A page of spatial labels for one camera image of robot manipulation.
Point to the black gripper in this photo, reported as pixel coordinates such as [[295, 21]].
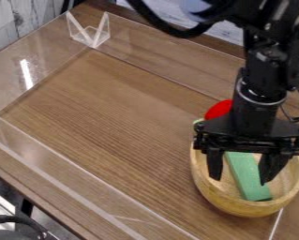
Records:
[[217, 136]]

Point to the green rectangular block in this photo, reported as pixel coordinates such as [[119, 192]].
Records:
[[243, 169]]

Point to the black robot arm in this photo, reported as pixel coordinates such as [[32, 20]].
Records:
[[262, 122]]

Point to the wooden bowl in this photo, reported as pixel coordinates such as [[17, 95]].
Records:
[[222, 193]]

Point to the red plush strawberry toy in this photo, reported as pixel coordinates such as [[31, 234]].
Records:
[[217, 110]]

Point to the clear acrylic tray wall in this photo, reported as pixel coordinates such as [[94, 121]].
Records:
[[96, 210]]

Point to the clear acrylic corner bracket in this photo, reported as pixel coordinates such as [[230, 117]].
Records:
[[91, 36]]

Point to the black table leg bracket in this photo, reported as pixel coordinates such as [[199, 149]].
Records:
[[31, 228]]

